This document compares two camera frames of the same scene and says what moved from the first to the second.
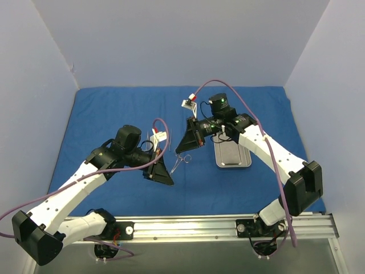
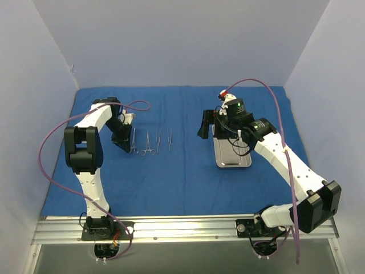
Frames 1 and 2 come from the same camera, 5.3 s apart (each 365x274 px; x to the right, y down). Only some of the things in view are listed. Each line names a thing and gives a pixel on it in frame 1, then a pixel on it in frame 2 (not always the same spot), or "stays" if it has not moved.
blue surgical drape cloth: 199,186 stays
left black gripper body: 152,164 → 122,136
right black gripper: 195,131 → 213,123
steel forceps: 148,144 stays
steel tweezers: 170,141 stays
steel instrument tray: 230,154 stays
